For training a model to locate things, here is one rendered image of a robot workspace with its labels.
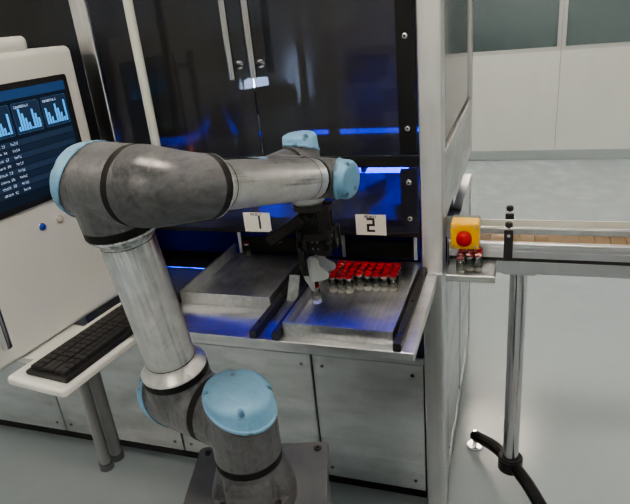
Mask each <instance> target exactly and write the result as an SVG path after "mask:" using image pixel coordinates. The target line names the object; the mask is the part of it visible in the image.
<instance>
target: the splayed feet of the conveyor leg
mask: <svg viewBox="0 0 630 504"><path fill-rule="evenodd" d="M470 438H471V440H469V441H468V442H467V448H468V449H469V450H471V451H475V452H477V451H481V450H482V449H483V447H485V448H487V449H488V450H490V451H491V452H492V453H493V454H495V455H496V456H497V457H498V469H499V470H500V471H501V472H502V473H504V474H506V475H510V476H514V477H515V478H516V480H517V481H518V482H519V484H520V485H521V487H522V488H523V490H524V492H525V493H526V495H527V497H528V498H529V500H530V502H531V504H547V503H546V501H545V500H544V498H543V496H542V495H541V493H540V491H539V489H538V488H537V486H536V485H535V483H534V482H533V480H532V479H531V477H530V476H529V474H528V473H527V472H526V470H525V469H524V468H523V456H522V455H521V453H519V454H518V459H517V460H515V461H509V460H507V459H505V458H504V457H503V445H501V444H500V443H499V442H498V441H496V440H494V439H493V438H491V437H489V436H487V435H485V434H483V433H481V432H479V431H477V430H476V429H474V430H473V431H472V432H471V433H470Z"/></svg>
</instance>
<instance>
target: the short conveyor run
mask: <svg viewBox="0 0 630 504"><path fill-rule="evenodd" d="M506 210H507V211H509V212H508V213H506V214H505V219H481V232H480V243H479V247H481V248H483V260H491V261H497V269H496V272H498V273H519V274H540V275H561V276H582V277H603V278H624V279H630V230H625V229H630V222H618V221H566V220H515V219H514V213H511V211H513V210H514V206H513V205H508V206H506ZM497 226H505V227H497ZM514 226H516V227H514ZM540 227H559V228H540ZM582 228H602V229H582ZM458 251H459V249H452V248H451V237H450V238H449V241H448V265H449V262H450V259H456V257H457V254H458Z"/></svg>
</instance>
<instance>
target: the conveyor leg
mask: <svg viewBox="0 0 630 504"><path fill-rule="evenodd" d="M502 274H507V275H510V280H509V306H508V331H507V357H506V382H505V408H504V433H503V457H504V458H505V459H507V460H509V461H515V460H517V459H518V454H519V435H520V416H521V397H522V378H523V359H524V340H525V321H526V302H527V283H528V276H536V274H519V273H502Z"/></svg>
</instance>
